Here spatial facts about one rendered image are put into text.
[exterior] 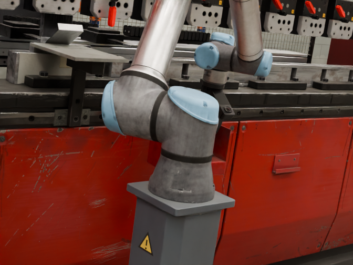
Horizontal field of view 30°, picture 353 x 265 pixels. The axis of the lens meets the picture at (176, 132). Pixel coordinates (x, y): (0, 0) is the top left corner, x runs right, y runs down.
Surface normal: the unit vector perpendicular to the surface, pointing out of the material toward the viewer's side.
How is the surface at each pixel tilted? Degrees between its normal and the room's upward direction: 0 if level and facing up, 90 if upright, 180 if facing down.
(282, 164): 90
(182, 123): 90
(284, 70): 90
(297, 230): 103
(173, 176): 72
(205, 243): 90
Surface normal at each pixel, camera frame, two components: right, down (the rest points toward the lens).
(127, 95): -0.23, -0.37
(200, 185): 0.57, -0.05
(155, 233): -0.76, 0.04
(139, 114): -0.33, 0.05
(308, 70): 0.62, 0.25
